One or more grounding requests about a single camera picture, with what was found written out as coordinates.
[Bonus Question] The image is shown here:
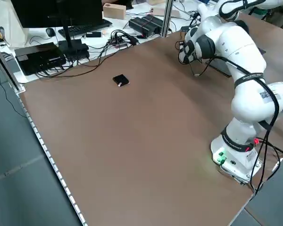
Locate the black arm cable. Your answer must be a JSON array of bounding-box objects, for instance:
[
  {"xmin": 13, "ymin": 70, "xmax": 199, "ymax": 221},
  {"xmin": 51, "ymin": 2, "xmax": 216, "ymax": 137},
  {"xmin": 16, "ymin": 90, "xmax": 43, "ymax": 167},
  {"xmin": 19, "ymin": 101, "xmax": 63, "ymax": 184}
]
[{"xmin": 190, "ymin": 54, "xmax": 280, "ymax": 132}]

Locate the black electronics box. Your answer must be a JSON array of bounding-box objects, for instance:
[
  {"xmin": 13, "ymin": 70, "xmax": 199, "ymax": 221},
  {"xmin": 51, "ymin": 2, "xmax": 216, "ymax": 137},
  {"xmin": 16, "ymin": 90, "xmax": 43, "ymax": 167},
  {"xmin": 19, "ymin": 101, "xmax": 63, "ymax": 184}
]
[{"xmin": 15, "ymin": 42, "xmax": 67, "ymax": 76}]

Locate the light wooden board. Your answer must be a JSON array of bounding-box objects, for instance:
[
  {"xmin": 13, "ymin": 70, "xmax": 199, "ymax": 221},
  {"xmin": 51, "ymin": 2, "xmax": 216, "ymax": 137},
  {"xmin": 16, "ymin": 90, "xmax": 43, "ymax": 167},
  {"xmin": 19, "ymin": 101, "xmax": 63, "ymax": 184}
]
[{"xmin": 147, "ymin": 6, "xmax": 180, "ymax": 17}]

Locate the light wooden box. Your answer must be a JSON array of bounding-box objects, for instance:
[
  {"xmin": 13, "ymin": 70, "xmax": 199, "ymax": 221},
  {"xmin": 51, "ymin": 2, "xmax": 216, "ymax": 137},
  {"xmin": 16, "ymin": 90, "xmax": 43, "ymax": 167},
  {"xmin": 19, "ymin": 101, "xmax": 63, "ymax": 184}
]
[{"xmin": 102, "ymin": 3, "xmax": 127, "ymax": 20}]

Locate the black power brick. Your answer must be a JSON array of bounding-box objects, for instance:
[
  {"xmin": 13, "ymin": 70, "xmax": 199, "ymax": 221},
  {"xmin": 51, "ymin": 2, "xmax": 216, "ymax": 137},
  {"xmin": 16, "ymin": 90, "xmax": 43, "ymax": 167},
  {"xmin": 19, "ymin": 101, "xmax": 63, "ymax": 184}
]
[
  {"xmin": 141, "ymin": 14, "xmax": 165, "ymax": 33},
  {"xmin": 128, "ymin": 17, "xmax": 156, "ymax": 38}
]

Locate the long black cable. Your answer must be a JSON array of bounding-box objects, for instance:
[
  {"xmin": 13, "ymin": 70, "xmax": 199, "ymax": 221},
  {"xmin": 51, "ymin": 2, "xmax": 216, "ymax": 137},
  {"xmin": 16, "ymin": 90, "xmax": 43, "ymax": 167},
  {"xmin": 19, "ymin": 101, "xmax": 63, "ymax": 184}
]
[{"xmin": 37, "ymin": 46, "xmax": 136, "ymax": 79}]

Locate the black base power cable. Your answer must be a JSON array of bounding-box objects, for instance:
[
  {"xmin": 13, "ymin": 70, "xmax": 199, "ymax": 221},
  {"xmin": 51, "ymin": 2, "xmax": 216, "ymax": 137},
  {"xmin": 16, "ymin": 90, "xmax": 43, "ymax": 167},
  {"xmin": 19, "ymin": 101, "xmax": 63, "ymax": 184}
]
[{"xmin": 249, "ymin": 131, "xmax": 283, "ymax": 196}]

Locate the black keyboard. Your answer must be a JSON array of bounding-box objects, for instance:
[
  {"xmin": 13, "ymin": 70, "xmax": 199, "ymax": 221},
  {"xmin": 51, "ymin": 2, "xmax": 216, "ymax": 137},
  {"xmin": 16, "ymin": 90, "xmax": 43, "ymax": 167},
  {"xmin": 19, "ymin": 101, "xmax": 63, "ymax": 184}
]
[{"xmin": 58, "ymin": 18, "xmax": 113, "ymax": 36}]

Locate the metal table edge strip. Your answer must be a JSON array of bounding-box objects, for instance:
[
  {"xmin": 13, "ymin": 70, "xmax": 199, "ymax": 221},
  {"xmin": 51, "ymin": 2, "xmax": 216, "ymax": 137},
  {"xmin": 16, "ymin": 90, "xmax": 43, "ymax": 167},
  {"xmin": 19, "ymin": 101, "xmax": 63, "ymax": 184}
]
[{"xmin": 17, "ymin": 93, "xmax": 88, "ymax": 226}]

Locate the thin black floor cable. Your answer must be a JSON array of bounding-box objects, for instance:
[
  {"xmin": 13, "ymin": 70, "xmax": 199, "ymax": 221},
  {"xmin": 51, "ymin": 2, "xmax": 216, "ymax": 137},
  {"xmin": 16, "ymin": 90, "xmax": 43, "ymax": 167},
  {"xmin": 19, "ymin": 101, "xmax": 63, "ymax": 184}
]
[{"xmin": 0, "ymin": 69, "xmax": 26, "ymax": 118}]

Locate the aluminium post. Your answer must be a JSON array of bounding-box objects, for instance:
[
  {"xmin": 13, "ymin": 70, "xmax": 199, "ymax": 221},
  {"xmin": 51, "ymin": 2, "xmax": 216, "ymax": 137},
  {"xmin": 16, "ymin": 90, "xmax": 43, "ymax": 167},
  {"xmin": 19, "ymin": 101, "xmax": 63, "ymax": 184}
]
[{"xmin": 161, "ymin": 0, "xmax": 174, "ymax": 38}]

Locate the small black object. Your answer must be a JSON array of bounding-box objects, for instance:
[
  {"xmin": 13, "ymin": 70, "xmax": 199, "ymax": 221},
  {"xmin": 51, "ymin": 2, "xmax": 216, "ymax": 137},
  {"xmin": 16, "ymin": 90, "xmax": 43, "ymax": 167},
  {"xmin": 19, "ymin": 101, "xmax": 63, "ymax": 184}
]
[{"xmin": 112, "ymin": 73, "xmax": 131, "ymax": 88}]

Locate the white side desk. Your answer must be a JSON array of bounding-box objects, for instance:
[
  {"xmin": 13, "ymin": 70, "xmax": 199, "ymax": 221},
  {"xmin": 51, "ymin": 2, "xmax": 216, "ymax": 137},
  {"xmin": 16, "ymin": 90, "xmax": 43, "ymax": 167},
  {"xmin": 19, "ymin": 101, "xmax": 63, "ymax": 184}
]
[{"xmin": 0, "ymin": 0, "xmax": 203, "ymax": 84}]

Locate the black computer monitor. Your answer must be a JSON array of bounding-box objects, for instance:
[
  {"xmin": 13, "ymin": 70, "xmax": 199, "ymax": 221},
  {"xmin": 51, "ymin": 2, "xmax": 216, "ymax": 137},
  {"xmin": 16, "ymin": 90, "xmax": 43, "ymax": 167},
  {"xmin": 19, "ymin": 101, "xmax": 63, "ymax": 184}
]
[{"xmin": 10, "ymin": 0, "xmax": 103, "ymax": 28}]

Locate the black monitor stand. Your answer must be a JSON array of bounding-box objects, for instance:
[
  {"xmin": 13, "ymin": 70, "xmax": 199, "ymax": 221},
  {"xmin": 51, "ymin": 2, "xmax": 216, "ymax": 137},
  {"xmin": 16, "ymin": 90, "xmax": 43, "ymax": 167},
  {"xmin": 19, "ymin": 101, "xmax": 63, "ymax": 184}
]
[{"xmin": 56, "ymin": 0, "xmax": 90, "ymax": 61}]

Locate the black cable hub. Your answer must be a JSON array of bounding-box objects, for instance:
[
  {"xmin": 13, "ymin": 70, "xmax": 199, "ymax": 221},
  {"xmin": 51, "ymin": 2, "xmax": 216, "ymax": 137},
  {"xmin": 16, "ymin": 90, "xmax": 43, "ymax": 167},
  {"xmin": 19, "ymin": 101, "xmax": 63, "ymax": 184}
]
[{"xmin": 107, "ymin": 29, "xmax": 140, "ymax": 49}]

